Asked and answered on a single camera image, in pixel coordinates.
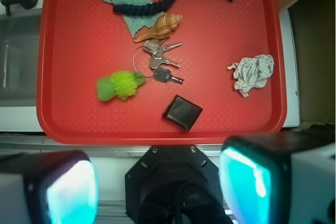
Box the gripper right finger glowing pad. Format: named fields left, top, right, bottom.
left=219, top=131, right=335, bottom=223

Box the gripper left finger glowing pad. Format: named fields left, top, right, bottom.
left=1, top=150, right=99, bottom=223

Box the crumpled white paper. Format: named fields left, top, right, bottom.
left=226, top=54, right=275, bottom=98

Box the green spiky rubber toy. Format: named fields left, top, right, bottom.
left=96, top=70, right=146, bottom=102

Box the red plastic tray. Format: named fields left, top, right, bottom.
left=37, top=0, right=287, bottom=145

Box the black leather wallet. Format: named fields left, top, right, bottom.
left=162, top=95, right=203, bottom=131

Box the black head key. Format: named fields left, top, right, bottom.
left=153, top=67, right=184, bottom=84

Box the clear plastic bin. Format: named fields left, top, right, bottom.
left=1, top=15, right=40, bottom=107

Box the silver key bunch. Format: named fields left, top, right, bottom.
left=132, top=39, right=183, bottom=79

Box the brown cardboard box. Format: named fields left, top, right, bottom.
left=289, top=0, right=335, bottom=125

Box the brown conch seashell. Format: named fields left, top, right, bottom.
left=133, top=13, right=183, bottom=43

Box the black octagonal mount plate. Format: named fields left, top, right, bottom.
left=125, top=145, right=233, bottom=223

